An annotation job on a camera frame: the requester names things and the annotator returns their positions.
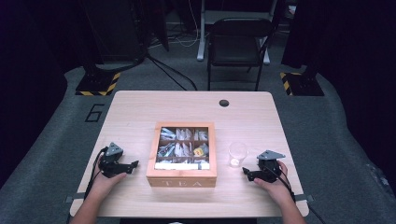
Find person's right hand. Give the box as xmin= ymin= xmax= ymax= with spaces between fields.
xmin=253 ymin=160 xmax=295 ymax=206

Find yellow tea bag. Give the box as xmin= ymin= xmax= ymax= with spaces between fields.
xmin=193 ymin=146 xmax=209 ymax=158

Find grey cable clip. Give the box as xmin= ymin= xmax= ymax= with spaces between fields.
xmin=293 ymin=193 xmax=315 ymax=203
xmin=64 ymin=192 xmax=86 ymax=203

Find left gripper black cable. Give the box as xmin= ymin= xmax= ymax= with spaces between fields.
xmin=83 ymin=147 xmax=107 ymax=201

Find clear plastic cup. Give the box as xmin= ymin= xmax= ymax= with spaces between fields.
xmin=228 ymin=141 xmax=249 ymax=169

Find assorted tea bags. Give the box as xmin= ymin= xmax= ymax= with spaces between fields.
xmin=156 ymin=127 xmax=210 ymax=171

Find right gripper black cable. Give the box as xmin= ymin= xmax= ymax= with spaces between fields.
xmin=262 ymin=164 xmax=327 ymax=224

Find wooden tea box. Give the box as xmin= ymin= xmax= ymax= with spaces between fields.
xmin=146 ymin=120 xmax=218 ymax=189

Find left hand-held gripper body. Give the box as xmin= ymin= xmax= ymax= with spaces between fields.
xmin=98 ymin=142 xmax=126 ymax=179

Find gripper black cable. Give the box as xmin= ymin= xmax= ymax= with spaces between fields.
xmin=262 ymin=164 xmax=327 ymax=224
xmin=83 ymin=147 xmax=107 ymax=201

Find white floor cable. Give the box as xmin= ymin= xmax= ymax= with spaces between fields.
xmin=148 ymin=0 xmax=201 ymax=49

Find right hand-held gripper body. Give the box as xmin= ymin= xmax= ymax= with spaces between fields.
xmin=256 ymin=149 xmax=287 ymax=184

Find striped black stand base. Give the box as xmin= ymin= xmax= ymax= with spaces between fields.
xmin=279 ymin=72 xmax=325 ymax=97
xmin=75 ymin=72 xmax=121 ymax=97

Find black folding chair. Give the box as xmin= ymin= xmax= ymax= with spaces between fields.
xmin=206 ymin=17 xmax=276 ymax=91

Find black floor cable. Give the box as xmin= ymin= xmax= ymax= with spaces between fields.
xmin=145 ymin=53 xmax=199 ymax=91

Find person's left hand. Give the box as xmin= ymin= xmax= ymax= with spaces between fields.
xmin=88 ymin=155 xmax=128 ymax=200

